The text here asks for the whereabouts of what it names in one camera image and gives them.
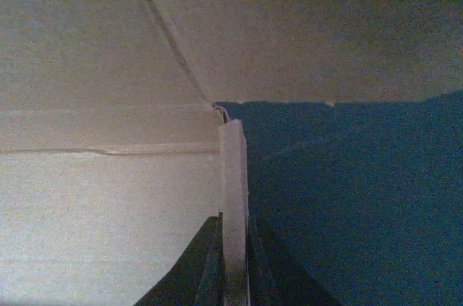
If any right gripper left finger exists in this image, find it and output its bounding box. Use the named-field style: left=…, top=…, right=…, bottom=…
left=135, top=212, right=225, bottom=306

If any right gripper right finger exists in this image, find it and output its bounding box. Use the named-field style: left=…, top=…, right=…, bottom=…
left=247, top=216, right=340, bottom=305

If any cardboard box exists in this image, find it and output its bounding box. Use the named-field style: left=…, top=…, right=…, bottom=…
left=1, top=0, right=462, bottom=305

